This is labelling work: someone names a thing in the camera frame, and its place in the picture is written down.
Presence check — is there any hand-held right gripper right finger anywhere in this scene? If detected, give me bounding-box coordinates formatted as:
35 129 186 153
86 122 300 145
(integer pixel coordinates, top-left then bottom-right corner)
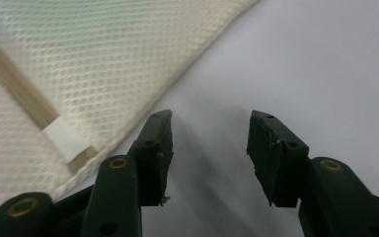
246 110 379 237

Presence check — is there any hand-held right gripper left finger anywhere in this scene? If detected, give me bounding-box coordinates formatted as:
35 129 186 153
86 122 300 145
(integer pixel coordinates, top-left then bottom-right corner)
79 109 175 237

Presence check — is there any cream mesh laundry bag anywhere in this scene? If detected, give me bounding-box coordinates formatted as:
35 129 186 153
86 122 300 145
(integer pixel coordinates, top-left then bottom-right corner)
0 0 260 226

